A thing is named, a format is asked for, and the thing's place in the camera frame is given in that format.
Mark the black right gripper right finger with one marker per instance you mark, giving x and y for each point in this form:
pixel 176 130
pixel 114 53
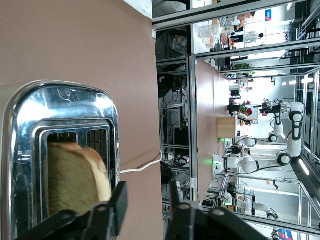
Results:
pixel 195 225

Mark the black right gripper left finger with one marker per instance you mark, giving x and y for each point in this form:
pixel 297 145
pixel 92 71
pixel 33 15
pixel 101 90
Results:
pixel 105 220

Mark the brown bread slice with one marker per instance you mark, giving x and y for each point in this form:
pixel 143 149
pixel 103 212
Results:
pixel 72 180

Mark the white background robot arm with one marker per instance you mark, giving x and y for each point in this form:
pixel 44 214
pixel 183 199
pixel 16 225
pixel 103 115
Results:
pixel 296 125
pixel 260 207
pixel 247 163

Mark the cream and chrome toaster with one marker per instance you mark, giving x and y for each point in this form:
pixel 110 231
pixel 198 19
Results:
pixel 22 125

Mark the black computer tower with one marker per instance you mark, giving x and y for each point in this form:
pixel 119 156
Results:
pixel 181 136

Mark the light wooden box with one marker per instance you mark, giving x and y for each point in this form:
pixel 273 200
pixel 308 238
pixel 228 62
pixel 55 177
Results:
pixel 226 127

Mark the white electronics box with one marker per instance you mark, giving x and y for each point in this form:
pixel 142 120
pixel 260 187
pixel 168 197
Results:
pixel 173 117

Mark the brown covered neighbouring table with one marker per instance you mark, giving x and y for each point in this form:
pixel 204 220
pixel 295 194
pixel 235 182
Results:
pixel 207 105

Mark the red flower bouquet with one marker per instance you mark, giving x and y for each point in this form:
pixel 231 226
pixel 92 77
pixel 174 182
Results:
pixel 248 110

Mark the black bag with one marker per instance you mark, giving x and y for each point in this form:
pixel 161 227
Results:
pixel 166 85

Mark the green leafy plant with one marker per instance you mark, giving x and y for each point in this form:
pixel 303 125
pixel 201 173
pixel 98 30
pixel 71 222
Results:
pixel 243 67

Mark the brown table cover mat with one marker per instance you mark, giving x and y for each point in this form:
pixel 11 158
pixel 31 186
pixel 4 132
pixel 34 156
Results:
pixel 75 50

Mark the clear plastic containers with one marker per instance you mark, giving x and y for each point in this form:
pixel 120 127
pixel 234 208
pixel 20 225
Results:
pixel 207 35

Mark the person in striped shirt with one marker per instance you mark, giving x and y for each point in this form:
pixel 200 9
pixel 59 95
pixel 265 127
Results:
pixel 230 22

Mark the white printed card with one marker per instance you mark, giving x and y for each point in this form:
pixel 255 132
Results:
pixel 140 7

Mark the aluminium rack post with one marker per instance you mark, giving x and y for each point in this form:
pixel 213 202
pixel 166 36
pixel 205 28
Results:
pixel 192 125

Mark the blue wall sign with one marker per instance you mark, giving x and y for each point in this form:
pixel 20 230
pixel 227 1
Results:
pixel 268 15

